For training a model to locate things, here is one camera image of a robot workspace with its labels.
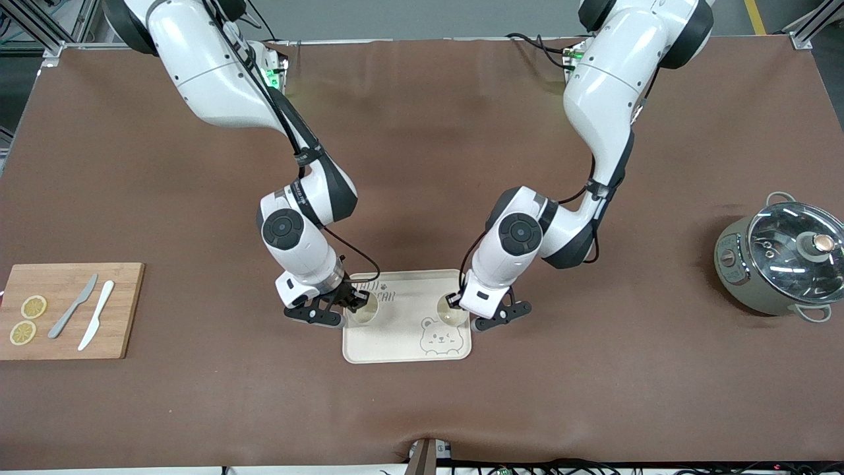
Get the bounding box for glass pot lid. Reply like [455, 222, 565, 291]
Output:
[748, 201, 844, 284]

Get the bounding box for grey plastic knife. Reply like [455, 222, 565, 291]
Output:
[47, 274, 99, 340]

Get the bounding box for aluminium frame profile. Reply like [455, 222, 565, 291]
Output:
[788, 0, 844, 50]
[0, 0, 100, 57]

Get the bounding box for clear glass cup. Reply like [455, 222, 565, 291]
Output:
[437, 295, 470, 328]
[347, 294, 380, 326]

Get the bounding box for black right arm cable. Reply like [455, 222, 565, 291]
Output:
[204, 0, 382, 284]

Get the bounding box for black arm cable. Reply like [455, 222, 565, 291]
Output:
[460, 119, 644, 291]
[204, 0, 382, 284]

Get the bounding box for beige tray with bear print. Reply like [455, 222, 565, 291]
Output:
[342, 269, 473, 365]

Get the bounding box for aluminium post with bracket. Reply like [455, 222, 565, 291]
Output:
[406, 437, 452, 475]

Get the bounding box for green lit base box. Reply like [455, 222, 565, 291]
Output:
[262, 41, 289, 92]
[562, 40, 589, 72]

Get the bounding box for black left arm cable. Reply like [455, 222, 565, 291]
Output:
[460, 119, 644, 291]

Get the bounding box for bamboo cutting board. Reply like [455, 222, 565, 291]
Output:
[0, 263, 145, 361]

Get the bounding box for black base cable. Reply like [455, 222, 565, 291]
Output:
[504, 32, 581, 70]

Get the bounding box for white plastic knife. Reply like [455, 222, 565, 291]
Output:
[78, 280, 115, 352]

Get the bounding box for grey-green cooking pot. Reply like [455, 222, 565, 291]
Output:
[714, 191, 844, 323]

